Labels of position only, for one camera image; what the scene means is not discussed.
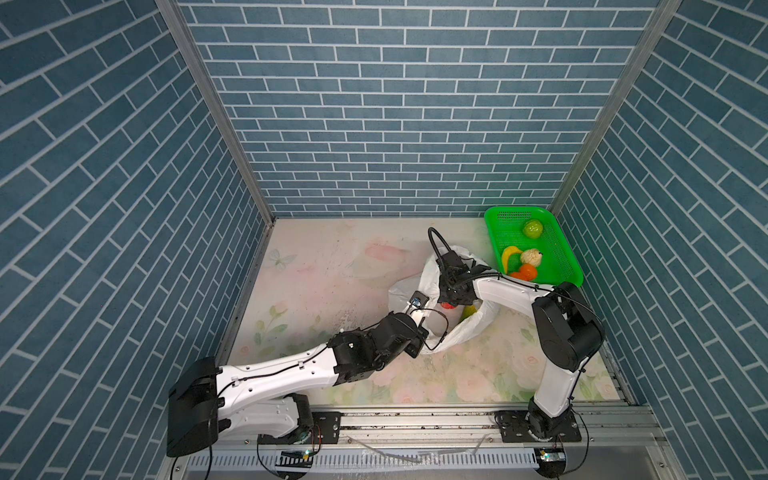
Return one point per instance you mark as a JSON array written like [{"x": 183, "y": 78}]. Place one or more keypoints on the right corner aluminium post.
[{"x": 651, "y": 35}]

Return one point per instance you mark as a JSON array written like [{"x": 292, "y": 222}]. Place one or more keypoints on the left corner aluminium post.
[{"x": 182, "y": 36}]

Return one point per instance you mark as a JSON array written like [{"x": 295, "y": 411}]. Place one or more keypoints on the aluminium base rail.
[{"x": 606, "y": 441}]

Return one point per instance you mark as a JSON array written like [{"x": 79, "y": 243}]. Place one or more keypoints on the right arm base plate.
[{"x": 522, "y": 426}]

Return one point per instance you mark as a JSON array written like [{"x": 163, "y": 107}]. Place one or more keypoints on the corner aluminium post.
[
  {"x": 182, "y": 36},
  {"x": 651, "y": 35}
]

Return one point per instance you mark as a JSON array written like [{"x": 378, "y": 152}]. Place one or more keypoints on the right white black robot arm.
[{"x": 569, "y": 333}]

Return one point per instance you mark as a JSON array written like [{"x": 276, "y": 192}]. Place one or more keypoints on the white plastic bag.
[{"x": 441, "y": 307}]

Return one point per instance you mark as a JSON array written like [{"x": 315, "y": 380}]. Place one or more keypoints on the green plastic basket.
[{"x": 505, "y": 225}]

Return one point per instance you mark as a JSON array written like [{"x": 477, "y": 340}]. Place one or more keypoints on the green yellow mango fruit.
[{"x": 468, "y": 312}]

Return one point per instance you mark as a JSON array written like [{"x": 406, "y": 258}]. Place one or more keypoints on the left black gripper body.
[{"x": 416, "y": 343}]

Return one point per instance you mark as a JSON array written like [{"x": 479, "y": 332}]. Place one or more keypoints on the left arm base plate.
[{"x": 312, "y": 427}]

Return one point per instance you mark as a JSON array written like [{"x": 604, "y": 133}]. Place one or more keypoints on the yellow lemon fruit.
[{"x": 507, "y": 254}]

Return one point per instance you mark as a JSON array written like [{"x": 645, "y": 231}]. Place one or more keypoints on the green pear fruit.
[{"x": 532, "y": 229}]

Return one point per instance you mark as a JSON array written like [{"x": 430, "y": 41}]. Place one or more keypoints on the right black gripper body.
[{"x": 446, "y": 293}]

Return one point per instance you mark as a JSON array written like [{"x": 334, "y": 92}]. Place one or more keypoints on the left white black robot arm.
[{"x": 208, "y": 400}]

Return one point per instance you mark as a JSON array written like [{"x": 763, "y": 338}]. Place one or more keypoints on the beige potato-like fruit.
[{"x": 532, "y": 257}]

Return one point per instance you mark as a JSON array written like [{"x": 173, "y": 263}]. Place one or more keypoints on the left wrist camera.
[{"x": 417, "y": 302}]

